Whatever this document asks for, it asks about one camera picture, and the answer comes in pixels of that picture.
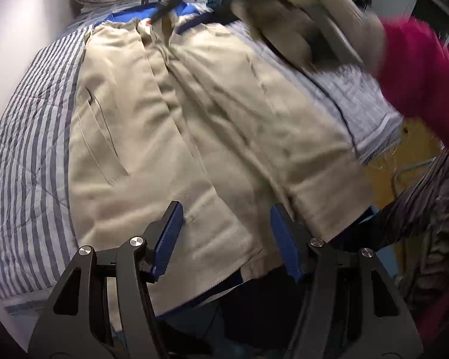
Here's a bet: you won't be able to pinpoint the person's right forearm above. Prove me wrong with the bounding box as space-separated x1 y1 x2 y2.
374 16 449 158

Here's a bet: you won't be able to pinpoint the beige shorts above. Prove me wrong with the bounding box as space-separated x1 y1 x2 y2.
68 1 378 317

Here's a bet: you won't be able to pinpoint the blue white striped bedsheet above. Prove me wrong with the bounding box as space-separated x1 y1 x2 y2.
0 0 405 317

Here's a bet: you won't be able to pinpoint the person's right hand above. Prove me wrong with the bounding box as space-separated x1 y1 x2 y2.
230 0 389 74

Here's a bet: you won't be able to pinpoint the pink sweater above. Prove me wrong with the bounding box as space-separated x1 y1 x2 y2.
415 284 449 349

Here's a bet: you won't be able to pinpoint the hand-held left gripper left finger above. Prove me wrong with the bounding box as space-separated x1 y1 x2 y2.
28 201 184 358

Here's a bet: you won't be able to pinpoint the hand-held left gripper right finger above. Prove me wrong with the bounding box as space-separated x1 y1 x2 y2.
270 203 424 358

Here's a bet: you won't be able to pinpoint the dark striped clothing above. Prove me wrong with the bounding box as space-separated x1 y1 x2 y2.
391 146 449 307

